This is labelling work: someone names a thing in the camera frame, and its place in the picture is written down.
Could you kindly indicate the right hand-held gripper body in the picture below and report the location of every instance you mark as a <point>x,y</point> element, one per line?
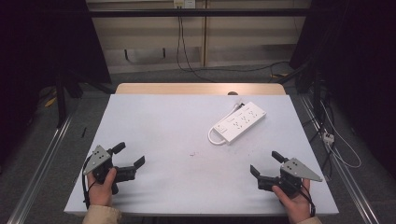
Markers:
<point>294,169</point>

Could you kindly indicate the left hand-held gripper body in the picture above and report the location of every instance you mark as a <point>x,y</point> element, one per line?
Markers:
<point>99,160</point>

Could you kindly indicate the person's left hand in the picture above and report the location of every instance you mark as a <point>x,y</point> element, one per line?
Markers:
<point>101,189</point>

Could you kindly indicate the person's right hand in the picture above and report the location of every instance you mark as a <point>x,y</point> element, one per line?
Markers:
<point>295,205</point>

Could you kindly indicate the white table cover board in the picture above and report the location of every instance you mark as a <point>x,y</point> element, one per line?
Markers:
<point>162,133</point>

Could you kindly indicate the white plug adapter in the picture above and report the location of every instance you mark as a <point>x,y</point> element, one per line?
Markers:
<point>328,137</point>

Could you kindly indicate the white power strip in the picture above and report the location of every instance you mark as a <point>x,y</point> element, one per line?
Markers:
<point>239,122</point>

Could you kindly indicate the wooden table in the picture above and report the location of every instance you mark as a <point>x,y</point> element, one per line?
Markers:
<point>186,88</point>

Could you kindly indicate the aluminium floor rail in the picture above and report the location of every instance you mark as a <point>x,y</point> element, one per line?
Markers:
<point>351,183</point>
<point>40,168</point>

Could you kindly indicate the white wall socket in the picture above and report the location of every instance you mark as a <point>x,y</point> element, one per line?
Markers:
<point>184,3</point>

